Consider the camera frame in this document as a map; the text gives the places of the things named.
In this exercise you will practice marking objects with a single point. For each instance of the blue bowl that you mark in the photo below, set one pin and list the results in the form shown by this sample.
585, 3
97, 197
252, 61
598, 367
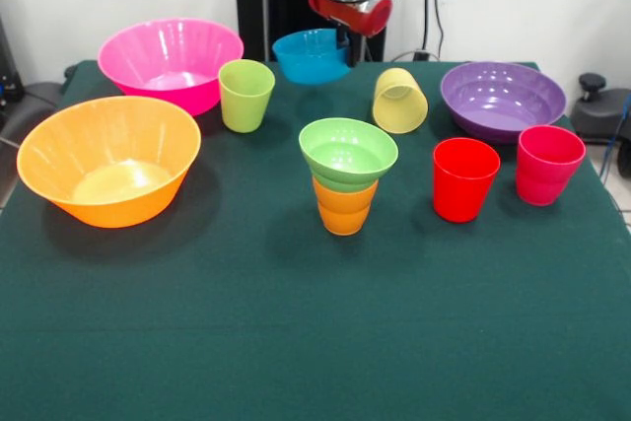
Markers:
310, 68

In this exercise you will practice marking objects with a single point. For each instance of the dark chair base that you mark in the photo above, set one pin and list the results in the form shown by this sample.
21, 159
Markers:
599, 115
34, 105

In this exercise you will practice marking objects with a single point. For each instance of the lime green cup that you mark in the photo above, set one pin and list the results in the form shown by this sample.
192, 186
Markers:
244, 110

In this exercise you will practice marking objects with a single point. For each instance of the purple bowl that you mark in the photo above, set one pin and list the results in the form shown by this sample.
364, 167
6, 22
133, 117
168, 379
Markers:
503, 120

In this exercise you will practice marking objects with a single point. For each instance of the large orange bowl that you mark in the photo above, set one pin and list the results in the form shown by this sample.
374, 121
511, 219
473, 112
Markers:
108, 204

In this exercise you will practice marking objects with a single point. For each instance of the small green bowl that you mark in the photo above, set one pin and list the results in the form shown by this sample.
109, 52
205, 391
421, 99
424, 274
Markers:
345, 155

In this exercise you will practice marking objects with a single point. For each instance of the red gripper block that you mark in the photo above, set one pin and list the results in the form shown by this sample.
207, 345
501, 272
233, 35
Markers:
350, 12

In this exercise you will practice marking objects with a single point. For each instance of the red cup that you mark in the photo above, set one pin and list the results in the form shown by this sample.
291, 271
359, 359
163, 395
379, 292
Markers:
461, 194

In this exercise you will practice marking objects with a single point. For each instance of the yellow cup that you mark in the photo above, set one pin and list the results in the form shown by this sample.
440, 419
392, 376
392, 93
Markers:
399, 110

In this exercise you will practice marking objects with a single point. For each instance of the dark green tablecloth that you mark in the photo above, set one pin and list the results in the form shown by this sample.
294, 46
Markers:
296, 293

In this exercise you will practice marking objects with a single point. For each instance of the magenta cup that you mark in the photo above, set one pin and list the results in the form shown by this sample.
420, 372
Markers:
542, 179

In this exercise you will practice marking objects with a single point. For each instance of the orange cup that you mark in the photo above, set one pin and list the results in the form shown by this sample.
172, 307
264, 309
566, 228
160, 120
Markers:
345, 214

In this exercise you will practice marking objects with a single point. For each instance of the large pink bowl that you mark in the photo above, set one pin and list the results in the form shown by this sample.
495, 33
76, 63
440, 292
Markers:
167, 61

